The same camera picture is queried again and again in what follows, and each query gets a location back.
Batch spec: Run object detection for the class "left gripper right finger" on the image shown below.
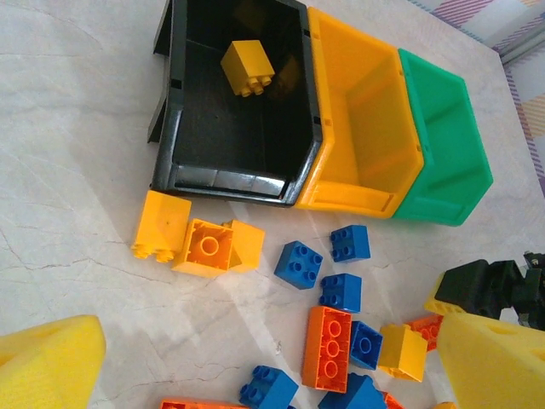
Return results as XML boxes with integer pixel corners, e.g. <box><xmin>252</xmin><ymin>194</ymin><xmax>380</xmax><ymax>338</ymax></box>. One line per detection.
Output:
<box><xmin>437</xmin><ymin>314</ymin><xmax>545</xmax><ymax>409</ymax></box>

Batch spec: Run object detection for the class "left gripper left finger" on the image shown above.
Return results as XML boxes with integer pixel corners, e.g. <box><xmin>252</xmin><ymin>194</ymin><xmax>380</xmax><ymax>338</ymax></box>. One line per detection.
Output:
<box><xmin>0</xmin><ymin>314</ymin><xmax>107</xmax><ymax>409</ymax></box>

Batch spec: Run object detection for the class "orange long lego brick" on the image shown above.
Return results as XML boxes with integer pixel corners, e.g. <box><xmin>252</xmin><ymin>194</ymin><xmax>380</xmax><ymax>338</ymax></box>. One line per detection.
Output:
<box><xmin>158</xmin><ymin>397</ymin><xmax>253</xmax><ymax>409</ymax></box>
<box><xmin>381</xmin><ymin>391</ymin><xmax>406</xmax><ymax>409</ymax></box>
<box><xmin>301</xmin><ymin>305</ymin><xmax>354</xmax><ymax>393</ymax></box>
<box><xmin>405</xmin><ymin>314</ymin><xmax>445</xmax><ymax>353</ymax></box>

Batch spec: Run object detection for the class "yellow square lego brick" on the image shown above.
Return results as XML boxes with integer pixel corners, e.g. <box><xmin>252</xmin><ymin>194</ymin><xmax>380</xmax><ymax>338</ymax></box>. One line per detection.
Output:
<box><xmin>170</xmin><ymin>217</ymin><xmax>235</xmax><ymax>279</ymax></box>
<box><xmin>377</xmin><ymin>323</ymin><xmax>429</xmax><ymax>383</ymax></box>
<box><xmin>224</xmin><ymin>219</ymin><xmax>267</xmax><ymax>274</ymax></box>
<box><xmin>130</xmin><ymin>189</ymin><xmax>193</xmax><ymax>262</ymax></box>
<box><xmin>220</xmin><ymin>39</ymin><xmax>274</xmax><ymax>99</ymax></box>

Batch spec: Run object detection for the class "blue square lego brick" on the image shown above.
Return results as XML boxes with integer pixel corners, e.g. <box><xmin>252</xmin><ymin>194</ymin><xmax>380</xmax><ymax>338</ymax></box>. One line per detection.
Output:
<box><xmin>273</xmin><ymin>239</ymin><xmax>324</xmax><ymax>292</ymax></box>
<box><xmin>318</xmin><ymin>273</ymin><xmax>364</xmax><ymax>314</ymax></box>
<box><xmin>348</xmin><ymin>320</ymin><xmax>384</xmax><ymax>372</ymax></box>
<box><xmin>329</xmin><ymin>224</ymin><xmax>372</xmax><ymax>263</ymax></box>
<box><xmin>238</xmin><ymin>365</ymin><xmax>300</xmax><ymax>409</ymax></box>
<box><xmin>318</xmin><ymin>372</ymin><xmax>388</xmax><ymax>409</ymax></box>

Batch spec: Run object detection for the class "green plastic bin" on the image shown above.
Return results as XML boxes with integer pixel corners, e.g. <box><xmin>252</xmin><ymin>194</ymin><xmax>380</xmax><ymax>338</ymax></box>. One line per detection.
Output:
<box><xmin>390</xmin><ymin>48</ymin><xmax>496</xmax><ymax>228</ymax></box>

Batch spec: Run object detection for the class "yellow plastic bin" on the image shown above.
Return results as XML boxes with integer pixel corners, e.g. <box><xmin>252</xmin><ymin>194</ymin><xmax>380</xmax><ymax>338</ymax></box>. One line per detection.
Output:
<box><xmin>293</xmin><ymin>6</ymin><xmax>427</xmax><ymax>221</ymax></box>

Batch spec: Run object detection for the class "black plastic bin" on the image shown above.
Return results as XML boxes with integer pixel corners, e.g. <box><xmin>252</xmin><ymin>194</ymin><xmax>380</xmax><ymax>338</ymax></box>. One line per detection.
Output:
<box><xmin>146</xmin><ymin>0</ymin><xmax>327</xmax><ymax>209</ymax></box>

